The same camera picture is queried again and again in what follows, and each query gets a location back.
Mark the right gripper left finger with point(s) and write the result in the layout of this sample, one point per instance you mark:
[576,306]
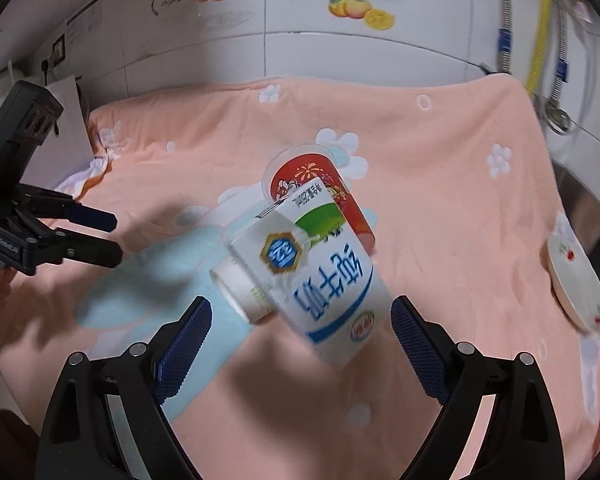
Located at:
[78,439]

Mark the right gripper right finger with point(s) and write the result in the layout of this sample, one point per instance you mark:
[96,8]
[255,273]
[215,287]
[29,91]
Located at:
[522,440]

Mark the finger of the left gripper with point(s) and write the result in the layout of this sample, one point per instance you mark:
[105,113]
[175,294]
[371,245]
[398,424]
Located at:
[69,245]
[48,204]

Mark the white paper cup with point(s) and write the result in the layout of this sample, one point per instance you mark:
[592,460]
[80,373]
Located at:
[240,291]

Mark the white milk carton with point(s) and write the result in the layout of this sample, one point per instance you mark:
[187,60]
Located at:
[306,258]

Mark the red paper cup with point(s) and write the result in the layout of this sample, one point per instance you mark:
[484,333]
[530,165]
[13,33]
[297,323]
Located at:
[335,167]

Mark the white saucer plate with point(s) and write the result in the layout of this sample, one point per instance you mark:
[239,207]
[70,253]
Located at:
[574,282]

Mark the peach flowered towel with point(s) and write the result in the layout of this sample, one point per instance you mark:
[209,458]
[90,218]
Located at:
[458,188]

